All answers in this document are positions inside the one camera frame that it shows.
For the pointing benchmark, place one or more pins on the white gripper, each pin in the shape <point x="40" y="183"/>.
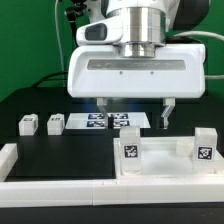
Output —
<point x="176" y="71"/>

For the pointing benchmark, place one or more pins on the white square tabletop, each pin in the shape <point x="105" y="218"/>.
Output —
<point x="166" y="157"/>

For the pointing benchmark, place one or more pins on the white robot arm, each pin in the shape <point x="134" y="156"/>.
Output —
<point x="140" y="49"/>

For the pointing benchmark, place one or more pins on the white sheet with tags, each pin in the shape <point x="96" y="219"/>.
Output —
<point x="96" y="120"/>

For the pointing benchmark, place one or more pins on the white U-shaped obstacle fence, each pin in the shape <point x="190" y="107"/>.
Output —
<point x="105" y="191"/>

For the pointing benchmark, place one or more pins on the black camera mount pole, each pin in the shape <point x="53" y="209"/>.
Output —
<point x="74" y="12"/>

